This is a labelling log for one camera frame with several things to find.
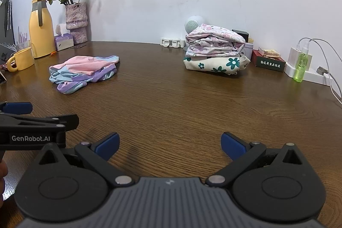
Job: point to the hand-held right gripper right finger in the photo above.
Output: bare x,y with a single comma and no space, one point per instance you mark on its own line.
233,146

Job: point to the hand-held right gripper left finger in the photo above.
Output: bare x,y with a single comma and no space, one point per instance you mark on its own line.
108,146

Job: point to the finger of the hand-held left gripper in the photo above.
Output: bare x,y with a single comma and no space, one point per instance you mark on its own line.
69,121
16,107

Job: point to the pink blue purple garment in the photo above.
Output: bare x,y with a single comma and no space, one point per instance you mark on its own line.
80,65

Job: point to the person's left hand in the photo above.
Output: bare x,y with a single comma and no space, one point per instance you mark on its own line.
2,174

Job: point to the yellow mug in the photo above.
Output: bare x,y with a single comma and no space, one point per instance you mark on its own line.
24,58

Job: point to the clear glass cup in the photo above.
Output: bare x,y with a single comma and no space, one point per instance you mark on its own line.
22,45

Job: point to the small orange object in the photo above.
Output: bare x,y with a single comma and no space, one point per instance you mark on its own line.
53,52

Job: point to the purple coral ornament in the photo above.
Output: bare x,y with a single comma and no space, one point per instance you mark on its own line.
24,37

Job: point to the dark coaster mat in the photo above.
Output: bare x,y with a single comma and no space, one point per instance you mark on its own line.
77,45

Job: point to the yellow thermos jug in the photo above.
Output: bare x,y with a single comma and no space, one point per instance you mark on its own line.
41,35

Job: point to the purple tissue box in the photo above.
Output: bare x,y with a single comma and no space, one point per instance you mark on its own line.
64,42

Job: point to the folded green flower cloth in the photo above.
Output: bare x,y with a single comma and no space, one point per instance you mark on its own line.
208,65

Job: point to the red and green box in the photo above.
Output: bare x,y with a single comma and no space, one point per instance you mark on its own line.
268,64

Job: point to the small floral jar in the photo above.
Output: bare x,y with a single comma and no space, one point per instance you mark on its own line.
248,50

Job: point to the small tan packet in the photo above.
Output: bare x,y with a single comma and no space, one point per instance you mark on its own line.
268,52

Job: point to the green spray bottle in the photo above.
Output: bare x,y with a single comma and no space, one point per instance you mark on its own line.
301,67

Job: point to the white power strip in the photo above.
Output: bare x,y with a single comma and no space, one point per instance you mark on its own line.
314,76

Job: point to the white charger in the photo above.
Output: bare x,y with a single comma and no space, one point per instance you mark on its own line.
292,57

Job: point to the folded pink floral cloth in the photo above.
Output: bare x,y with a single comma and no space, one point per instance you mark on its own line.
211,41

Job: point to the black box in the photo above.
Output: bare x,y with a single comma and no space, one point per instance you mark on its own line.
241,34

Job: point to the white phone holder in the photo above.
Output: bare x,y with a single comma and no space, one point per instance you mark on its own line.
167,43

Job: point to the white robot speaker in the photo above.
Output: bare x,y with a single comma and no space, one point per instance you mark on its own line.
193,25

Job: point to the black wall panel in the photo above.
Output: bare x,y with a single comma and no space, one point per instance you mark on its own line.
2,19

